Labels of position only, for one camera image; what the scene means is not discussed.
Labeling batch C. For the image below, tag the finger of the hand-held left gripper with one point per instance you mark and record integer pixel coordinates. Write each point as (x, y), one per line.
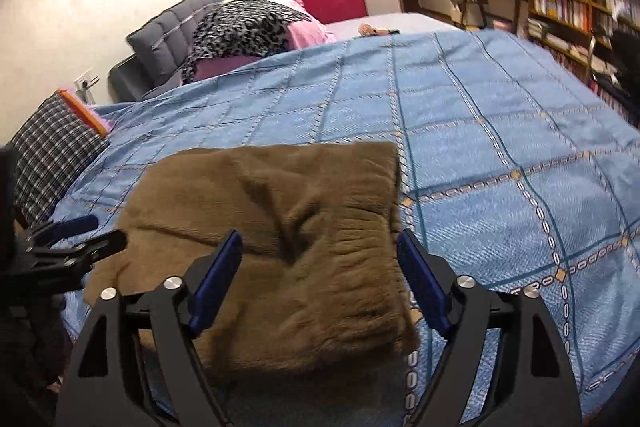
(102, 244)
(70, 227)

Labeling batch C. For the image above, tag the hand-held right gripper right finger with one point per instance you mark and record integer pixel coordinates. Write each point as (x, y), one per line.
(420, 287)

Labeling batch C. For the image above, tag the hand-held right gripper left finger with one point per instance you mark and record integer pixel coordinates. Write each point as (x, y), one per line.
(215, 287)

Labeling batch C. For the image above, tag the brown fleece pants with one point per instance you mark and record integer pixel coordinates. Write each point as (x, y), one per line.
(300, 257)

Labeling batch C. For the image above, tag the plaid pillow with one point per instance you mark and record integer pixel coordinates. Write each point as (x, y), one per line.
(55, 152)

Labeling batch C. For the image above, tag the dark cloth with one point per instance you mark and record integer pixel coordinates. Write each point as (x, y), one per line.
(30, 347)

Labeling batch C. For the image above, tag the grey padded headboard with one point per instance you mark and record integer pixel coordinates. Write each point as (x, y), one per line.
(155, 37)

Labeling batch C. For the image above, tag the leopard print pillow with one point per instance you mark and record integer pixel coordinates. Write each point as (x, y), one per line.
(240, 27)

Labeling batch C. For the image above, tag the wooden hairbrush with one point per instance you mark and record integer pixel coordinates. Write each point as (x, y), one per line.
(372, 30)

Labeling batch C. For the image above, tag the white bedsheet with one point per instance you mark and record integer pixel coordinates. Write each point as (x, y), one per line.
(425, 23)

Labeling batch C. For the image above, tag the pink pillow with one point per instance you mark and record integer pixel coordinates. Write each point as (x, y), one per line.
(305, 34)

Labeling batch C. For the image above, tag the wooden bookshelf with books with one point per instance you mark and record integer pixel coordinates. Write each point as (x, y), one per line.
(565, 2)

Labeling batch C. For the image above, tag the wall socket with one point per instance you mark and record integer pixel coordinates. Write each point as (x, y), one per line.
(82, 84)

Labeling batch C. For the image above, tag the black metal-frame chair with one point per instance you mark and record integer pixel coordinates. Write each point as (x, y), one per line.
(622, 57)

